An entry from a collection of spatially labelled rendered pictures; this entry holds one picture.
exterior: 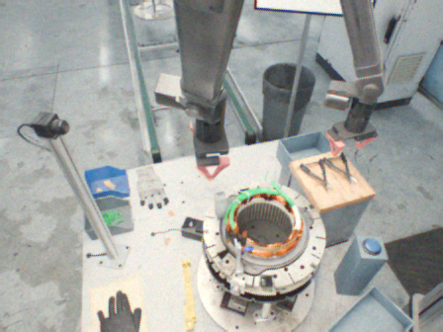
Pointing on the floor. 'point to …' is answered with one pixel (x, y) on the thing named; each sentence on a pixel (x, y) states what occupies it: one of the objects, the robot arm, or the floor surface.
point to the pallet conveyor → (165, 106)
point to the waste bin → (275, 125)
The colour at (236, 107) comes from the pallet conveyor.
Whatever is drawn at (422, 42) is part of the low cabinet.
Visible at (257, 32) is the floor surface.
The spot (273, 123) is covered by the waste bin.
